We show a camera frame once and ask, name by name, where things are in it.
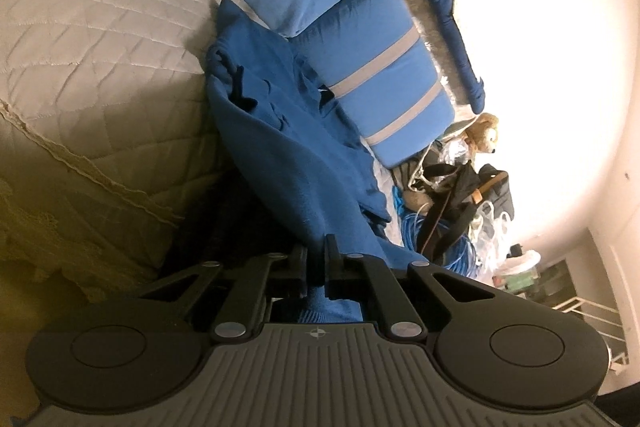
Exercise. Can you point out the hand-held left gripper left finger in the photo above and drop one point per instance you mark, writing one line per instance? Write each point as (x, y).
(303, 272)

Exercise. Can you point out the white plastic bag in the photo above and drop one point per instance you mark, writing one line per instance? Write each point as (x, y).
(492, 227)

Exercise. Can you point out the blue sweatshirt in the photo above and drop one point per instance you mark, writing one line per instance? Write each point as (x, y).
(290, 137)

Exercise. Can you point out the white bin with bag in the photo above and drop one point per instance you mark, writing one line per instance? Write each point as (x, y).
(517, 269)

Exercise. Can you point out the black bag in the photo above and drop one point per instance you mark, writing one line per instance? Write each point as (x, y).
(495, 187)

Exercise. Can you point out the grey quilted bedspread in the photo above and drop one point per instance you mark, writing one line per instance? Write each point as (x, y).
(100, 47)

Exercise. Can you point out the grey floral cover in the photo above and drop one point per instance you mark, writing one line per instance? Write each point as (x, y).
(440, 57)

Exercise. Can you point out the beige teddy bear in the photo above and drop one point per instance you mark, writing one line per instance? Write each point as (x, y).
(484, 134)

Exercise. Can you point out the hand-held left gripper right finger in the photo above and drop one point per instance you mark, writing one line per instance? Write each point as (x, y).
(331, 272)

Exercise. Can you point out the striped canvas bag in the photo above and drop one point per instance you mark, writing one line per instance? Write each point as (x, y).
(415, 172)

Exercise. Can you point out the navy garment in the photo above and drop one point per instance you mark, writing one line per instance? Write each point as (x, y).
(460, 52)

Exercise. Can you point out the clear plastic wrapper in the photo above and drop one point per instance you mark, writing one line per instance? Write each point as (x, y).
(454, 153)

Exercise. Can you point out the white metal rack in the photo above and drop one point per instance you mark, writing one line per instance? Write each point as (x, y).
(590, 322)

